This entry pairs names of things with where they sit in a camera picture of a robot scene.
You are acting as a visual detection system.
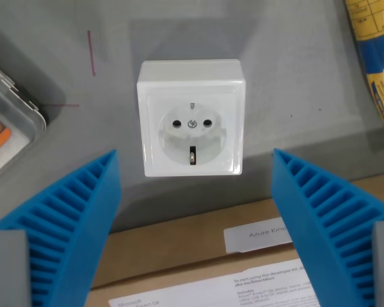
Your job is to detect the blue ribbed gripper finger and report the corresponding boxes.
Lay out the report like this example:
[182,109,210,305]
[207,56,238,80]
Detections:
[271,148,384,307]
[0,150,122,307]

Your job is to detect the clear screwdriver bit set case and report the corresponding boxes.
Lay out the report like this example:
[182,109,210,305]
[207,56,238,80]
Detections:
[0,56,49,184]

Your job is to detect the brown cardboard Kinect box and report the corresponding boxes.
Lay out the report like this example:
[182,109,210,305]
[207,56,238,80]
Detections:
[88,172,384,307]

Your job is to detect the blue and yellow bag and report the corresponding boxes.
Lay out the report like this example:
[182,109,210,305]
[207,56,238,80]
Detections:
[343,0,384,144]

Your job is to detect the white wall socket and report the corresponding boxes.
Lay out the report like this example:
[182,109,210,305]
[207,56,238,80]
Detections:
[136,58,247,178]

